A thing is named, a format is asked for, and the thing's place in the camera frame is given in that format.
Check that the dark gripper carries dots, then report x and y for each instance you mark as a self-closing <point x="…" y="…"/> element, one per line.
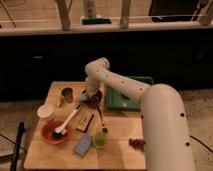
<point x="90" y="93"/>

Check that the purple bowl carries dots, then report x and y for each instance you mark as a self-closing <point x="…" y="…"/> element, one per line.
<point x="94" y="101"/>

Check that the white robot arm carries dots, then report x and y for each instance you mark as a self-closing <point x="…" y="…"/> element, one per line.
<point x="164" y="121"/>

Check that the orange bowl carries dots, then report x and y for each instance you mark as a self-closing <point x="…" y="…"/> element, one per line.
<point x="47" y="133"/>

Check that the metal cup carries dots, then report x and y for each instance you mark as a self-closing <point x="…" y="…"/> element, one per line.
<point x="67" y="94"/>

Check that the green plastic tray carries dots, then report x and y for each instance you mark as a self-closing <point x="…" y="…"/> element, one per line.
<point x="116" y="101"/>

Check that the wooden block with black strip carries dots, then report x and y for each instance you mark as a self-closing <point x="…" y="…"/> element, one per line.
<point x="84" y="121"/>

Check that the green cup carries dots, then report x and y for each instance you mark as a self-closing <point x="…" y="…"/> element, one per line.
<point x="99" y="140"/>

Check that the white dish brush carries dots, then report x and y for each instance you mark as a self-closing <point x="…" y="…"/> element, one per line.
<point x="61" y="130"/>

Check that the white round container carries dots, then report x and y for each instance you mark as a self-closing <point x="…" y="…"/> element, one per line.
<point x="45" y="112"/>

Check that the blue sponge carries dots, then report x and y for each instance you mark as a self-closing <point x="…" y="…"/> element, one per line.
<point x="82" y="147"/>

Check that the green base stand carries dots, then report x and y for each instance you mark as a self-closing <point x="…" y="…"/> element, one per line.
<point x="93" y="21"/>

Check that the black pole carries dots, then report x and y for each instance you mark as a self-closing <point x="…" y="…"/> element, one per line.
<point x="17" y="146"/>

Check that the black monitor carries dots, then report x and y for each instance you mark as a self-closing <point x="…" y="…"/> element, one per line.
<point x="172" y="10"/>

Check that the dark handled fork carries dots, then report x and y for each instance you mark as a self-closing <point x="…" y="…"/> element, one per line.
<point x="104" y="128"/>

